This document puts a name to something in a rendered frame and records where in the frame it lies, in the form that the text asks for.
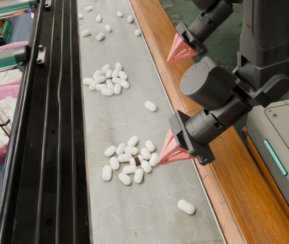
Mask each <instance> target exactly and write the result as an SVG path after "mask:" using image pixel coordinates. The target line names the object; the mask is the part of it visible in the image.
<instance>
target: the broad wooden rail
mask: <svg viewBox="0 0 289 244"><path fill-rule="evenodd" d="M129 1H130V4H131V6H132V9H133V11H134V14H135V16H136V19H137V22H138V24H139V27H140V29H141V32H142V34H143V37H144V39H145V42H146V44H147V47H148V49H149V52H150V54H151V57H152V59H153V62H154V64H155V67H156V69H157V72H158V74H159V76H160V79H161V81H162V84H163V86H164V89H165V91H166V94H167V97H168V99H169V102H170V104H171V107H172V109H173V112H175V111H176V110H180V111H181V112H183V113H185V114H186V115H188V116H190V117H192V116H193V115H195V114H196V113H197V112H198V111H199V110H200V109H202V108H203V107H202V106H200V105H199V104H197V103H196V102H194V101H193V100H191V99H190V98H188V97H187V96H185V95H184V94H182V93H181V91H180V81H181V78H182V76H183V75H184V73H185V72H186V71H187V69H188V68H189V67H191V66H192V65H193V64H195V63H196V62H195V61H194V59H193V57H189V58H185V59H182V60H179V61H177V62H174V63H172V64H170V63H168V62H167V59H168V56H169V54H170V51H171V48H172V44H173V41H174V38H175V34H176V33H177V31H176V29H175V27H174V25H173V24H172V22H171V20H170V19H169V17H168V15H167V14H166V12H165V10H164V8H163V7H162V5H161V3H160V1H159V0H129ZM209 146H210V148H211V150H212V152H213V154H214V157H215V160H214V161H212V162H211V163H210V164H209V163H208V164H207V165H205V166H203V165H200V164H199V163H198V160H197V159H196V158H194V159H193V161H194V164H195V166H196V169H197V171H198V174H199V176H200V179H201V181H202V184H203V186H204V189H205V191H206V194H207V196H208V199H209V201H210V204H211V206H212V209H213V212H214V214H215V217H216V219H217V222H218V224H219V227H220V229H221V231H222V234H223V236H224V239H225V241H226V244H289V219H288V217H287V216H286V214H285V212H284V211H283V209H282V207H281V205H280V204H279V202H278V200H277V199H276V197H275V195H274V194H273V192H272V190H271V189H270V187H269V185H268V184H267V182H266V180H265V179H264V177H263V175H262V173H261V172H260V170H259V168H258V167H257V165H256V163H255V161H254V160H253V158H252V156H251V155H250V153H249V151H248V150H247V148H246V146H245V145H244V143H243V141H242V140H241V138H240V136H239V135H238V133H237V131H236V130H235V128H234V126H233V125H232V126H231V127H230V128H228V129H227V130H226V131H224V132H223V133H222V134H220V135H219V136H218V137H217V138H215V139H214V140H213V141H211V142H210V143H209Z"/></svg>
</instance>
